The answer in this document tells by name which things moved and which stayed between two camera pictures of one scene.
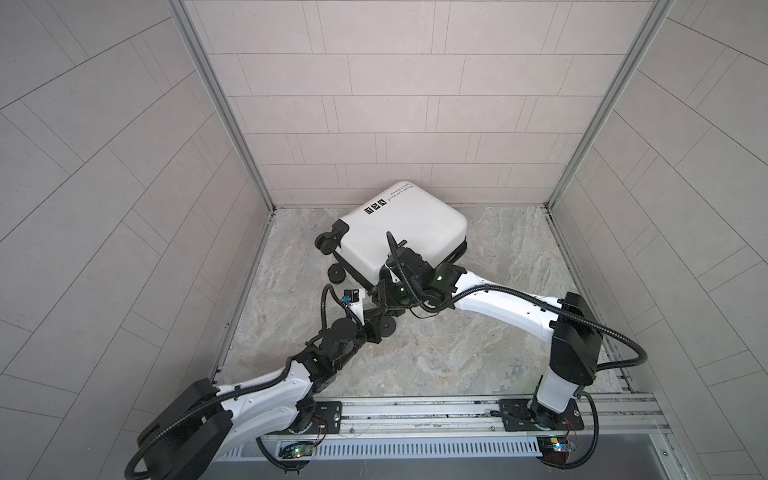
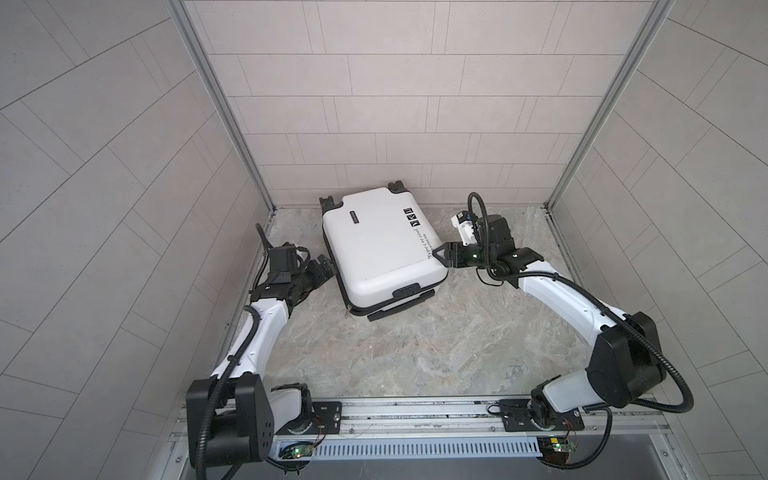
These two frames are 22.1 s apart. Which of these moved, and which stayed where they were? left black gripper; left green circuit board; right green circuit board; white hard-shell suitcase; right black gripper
Moved: left black gripper; right black gripper; white hard-shell suitcase
Stayed: right green circuit board; left green circuit board
